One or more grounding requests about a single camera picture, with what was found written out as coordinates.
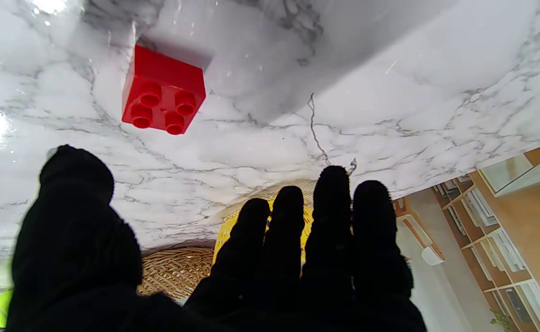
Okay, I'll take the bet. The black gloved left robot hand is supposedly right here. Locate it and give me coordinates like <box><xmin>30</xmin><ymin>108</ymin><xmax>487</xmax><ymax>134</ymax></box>
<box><xmin>5</xmin><ymin>144</ymin><xmax>427</xmax><ymax>332</ymax></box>

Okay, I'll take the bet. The yellow-green tennis ball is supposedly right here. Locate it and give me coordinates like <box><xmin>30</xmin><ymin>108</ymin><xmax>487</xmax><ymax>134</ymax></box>
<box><xmin>0</xmin><ymin>288</ymin><xmax>14</xmax><ymax>329</ymax></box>

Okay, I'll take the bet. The red toy building block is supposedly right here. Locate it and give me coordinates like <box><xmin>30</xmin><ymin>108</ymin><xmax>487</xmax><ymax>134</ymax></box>
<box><xmin>121</xmin><ymin>44</ymin><xmax>207</xmax><ymax>136</ymax></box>

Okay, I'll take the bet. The woven wicker basket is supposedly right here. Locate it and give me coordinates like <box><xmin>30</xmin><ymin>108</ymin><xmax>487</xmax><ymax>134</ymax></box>
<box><xmin>136</xmin><ymin>247</ymin><xmax>215</xmax><ymax>302</ymax></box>

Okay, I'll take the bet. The yellow perforated plastic basket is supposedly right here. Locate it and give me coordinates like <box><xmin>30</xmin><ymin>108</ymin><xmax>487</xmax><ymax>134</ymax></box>
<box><xmin>212</xmin><ymin>198</ymin><xmax>317</xmax><ymax>277</ymax></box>

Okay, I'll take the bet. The printed room scene backdrop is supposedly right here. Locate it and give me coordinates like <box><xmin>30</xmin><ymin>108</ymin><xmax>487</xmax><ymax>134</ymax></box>
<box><xmin>390</xmin><ymin>138</ymin><xmax>540</xmax><ymax>332</ymax></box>

